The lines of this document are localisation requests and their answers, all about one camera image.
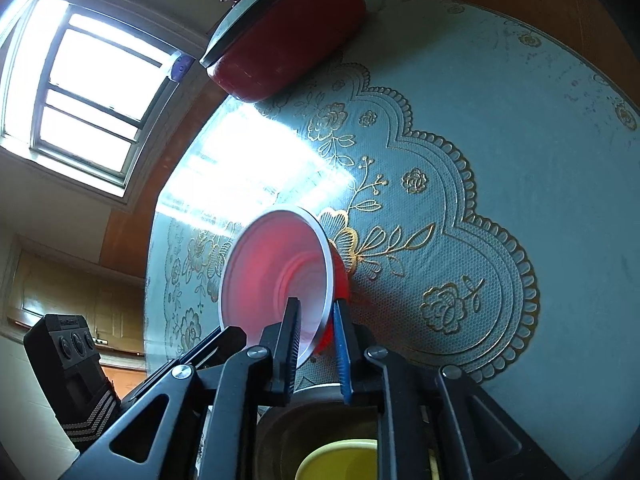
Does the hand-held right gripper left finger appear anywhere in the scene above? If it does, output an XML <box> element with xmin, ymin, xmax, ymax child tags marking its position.
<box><xmin>60</xmin><ymin>297</ymin><xmax>304</xmax><ymax>480</ymax></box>

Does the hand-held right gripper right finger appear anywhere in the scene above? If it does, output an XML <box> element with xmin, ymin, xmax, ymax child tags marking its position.
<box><xmin>331</xmin><ymin>299</ymin><xmax>571</xmax><ymax>480</ymax></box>

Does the red bowl white inside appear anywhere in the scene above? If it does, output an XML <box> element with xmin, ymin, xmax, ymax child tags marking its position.
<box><xmin>218</xmin><ymin>206</ymin><xmax>353</xmax><ymax>366</ymax></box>

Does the yellow bowl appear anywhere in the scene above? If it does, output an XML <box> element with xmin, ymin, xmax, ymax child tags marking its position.
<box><xmin>295</xmin><ymin>439</ymin><xmax>378</xmax><ymax>480</ymax></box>

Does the wooden cabinet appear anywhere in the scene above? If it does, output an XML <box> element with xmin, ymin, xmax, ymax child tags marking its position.
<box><xmin>0</xmin><ymin>235</ymin><xmax>151</xmax><ymax>358</ymax></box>

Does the teal gold floral tablecloth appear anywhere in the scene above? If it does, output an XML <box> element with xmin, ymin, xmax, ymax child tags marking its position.
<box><xmin>142</xmin><ymin>0</ymin><xmax>640</xmax><ymax>480</ymax></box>

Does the purple packet on windowsill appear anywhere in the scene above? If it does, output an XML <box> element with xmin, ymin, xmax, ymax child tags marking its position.
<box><xmin>169</xmin><ymin>55</ymin><xmax>194</xmax><ymax>84</ymax></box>

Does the red electric cooking pot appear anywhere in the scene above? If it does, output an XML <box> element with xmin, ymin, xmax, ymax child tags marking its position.
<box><xmin>207</xmin><ymin>0</ymin><xmax>368</xmax><ymax>103</ymax></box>

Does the grey pot lid red knob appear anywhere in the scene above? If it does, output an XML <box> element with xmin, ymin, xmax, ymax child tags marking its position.
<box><xmin>199</xmin><ymin>0</ymin><xmax>321</xmax><ymax>68</ymax></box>

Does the window with metal frame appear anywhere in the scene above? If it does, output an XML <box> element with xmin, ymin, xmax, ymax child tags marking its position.
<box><xmin>0</xmin><ymin>0</ymin><xmax>187</xmax><ymax>198</ymax></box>

